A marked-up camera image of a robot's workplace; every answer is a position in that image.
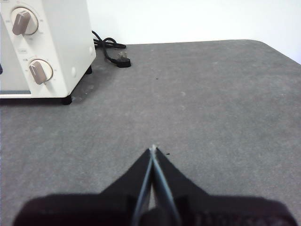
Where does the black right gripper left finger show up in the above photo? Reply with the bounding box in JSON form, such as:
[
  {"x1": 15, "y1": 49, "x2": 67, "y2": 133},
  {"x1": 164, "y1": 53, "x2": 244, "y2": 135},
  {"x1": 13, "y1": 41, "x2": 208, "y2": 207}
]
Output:
[{"x1": 13, "y1": 147, "x2": 154, "y2": 226}]

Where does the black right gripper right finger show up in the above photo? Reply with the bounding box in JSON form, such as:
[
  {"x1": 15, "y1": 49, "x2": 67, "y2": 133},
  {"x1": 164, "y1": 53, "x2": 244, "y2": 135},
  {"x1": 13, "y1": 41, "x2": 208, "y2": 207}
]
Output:
[{"x1": 154, "y1": 147, "x2": 301, "y2": 226}]

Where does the beige oven knob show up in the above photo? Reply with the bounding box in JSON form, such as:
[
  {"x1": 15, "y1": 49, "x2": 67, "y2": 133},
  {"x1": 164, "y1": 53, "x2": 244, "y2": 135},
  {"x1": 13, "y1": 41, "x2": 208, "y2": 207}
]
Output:
[
  {"x1": 10, "y1": 6, "x2": 40, "y2": 36},
  {"x1": 28, "y1": 58, "x2": 54, "y2": 85}
]

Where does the cream white toaster oven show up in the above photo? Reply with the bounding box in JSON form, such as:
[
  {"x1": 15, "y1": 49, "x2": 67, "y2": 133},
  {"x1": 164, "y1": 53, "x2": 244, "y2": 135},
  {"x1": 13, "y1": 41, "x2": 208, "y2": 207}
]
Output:
[{"x1": 0, "y1": 0, "x2": 97, "y2": 105}]

